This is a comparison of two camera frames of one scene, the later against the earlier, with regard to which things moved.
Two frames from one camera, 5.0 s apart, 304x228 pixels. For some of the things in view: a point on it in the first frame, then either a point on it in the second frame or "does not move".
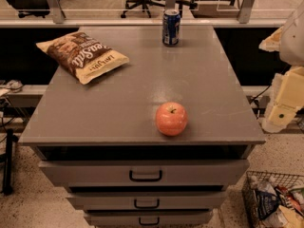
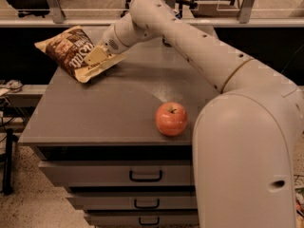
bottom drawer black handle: x=149 y=223 does not move
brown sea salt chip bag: x=85 y=57 does not move
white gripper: x=293 y=43 -> x=109 y=41
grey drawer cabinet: x=143 y=126 does not move
